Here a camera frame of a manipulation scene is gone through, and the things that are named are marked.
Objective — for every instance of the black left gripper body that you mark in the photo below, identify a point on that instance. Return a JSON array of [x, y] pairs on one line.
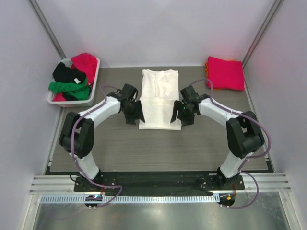
[[131, 108]]

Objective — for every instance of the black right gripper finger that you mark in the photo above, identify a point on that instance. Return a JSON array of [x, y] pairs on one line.
[[177, 111], [187, 120]]

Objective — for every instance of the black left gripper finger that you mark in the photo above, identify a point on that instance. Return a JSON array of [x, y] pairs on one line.
[[131, 117], [139, 112]]

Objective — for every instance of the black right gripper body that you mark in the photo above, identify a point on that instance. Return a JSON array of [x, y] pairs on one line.
[[184, 110]]

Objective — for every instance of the white printed t-shirt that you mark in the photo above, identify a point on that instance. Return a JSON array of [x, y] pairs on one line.
[[160, 89]]

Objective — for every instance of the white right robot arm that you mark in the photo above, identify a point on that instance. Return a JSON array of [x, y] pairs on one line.
[[244, 135]]

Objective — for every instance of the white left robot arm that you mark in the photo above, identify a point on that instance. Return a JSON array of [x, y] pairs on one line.
[[77, 134]]

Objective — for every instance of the white plastic laundry basket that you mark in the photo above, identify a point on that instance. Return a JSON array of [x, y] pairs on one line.
[[78, 103]]

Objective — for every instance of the crumpled green t-shirt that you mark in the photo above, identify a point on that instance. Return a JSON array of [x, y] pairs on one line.
[[70, 91]]

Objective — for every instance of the folded pink t-shirt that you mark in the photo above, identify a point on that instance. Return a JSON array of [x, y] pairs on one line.
[[226, 74]]

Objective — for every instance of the crumpled pink t-shirt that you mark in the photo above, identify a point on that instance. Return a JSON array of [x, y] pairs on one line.
[[86, 63]]

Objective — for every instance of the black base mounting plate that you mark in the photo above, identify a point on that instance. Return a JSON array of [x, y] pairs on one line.
[[160, 184]]

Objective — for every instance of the crumpled black t-shirt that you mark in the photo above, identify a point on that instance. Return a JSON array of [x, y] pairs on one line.
[[64, 74]]

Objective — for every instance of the white slotted cable duct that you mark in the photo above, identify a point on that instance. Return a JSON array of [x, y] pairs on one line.
[[98, 199]]

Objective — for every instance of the aluminium front rail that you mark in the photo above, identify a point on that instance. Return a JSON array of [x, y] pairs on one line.
[[62, 184]]

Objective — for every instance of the left aluminium frame post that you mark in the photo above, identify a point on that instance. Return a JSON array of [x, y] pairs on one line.
[[47, 28]]

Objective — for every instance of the aluminium frame post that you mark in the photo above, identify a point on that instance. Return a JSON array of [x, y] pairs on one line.
[[47, 28], [262, 30]]

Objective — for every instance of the right aluminium frame post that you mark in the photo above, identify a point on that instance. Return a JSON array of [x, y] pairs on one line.
[[262, 30]]

